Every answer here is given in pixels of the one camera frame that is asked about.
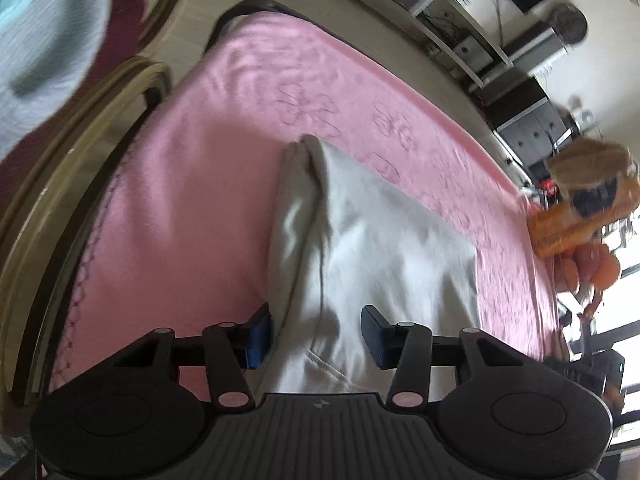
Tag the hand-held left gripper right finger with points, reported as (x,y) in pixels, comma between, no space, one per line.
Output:
(374,335)

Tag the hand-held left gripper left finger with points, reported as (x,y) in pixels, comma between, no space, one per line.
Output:
(257,340)

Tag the white polo shirt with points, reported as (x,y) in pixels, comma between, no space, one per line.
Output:
(375,240)

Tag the orange juice bottle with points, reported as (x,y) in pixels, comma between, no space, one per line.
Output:
(555,232)

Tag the pink printed blanket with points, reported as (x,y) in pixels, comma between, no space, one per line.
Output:
(200,185)

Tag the beige fleece coat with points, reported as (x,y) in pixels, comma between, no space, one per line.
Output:
(590,160)

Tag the small white desk fan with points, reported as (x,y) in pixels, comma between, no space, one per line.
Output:
(583,118)

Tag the maroon banquet chair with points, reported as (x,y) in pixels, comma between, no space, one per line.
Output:
(120,95)

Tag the grey subwoofer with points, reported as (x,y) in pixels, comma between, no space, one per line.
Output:
(472,53)

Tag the metal television stand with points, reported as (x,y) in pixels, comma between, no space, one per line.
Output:
(480,35)

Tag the tall silver speaker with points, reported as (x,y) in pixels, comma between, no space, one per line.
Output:
(535,45)

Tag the black table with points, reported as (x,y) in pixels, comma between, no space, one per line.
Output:
(250,6)

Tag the grey-blue waffle garment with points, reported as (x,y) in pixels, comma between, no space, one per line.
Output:
(50,60)

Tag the round dark decorative plate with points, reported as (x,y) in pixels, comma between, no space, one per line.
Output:
(569,23)

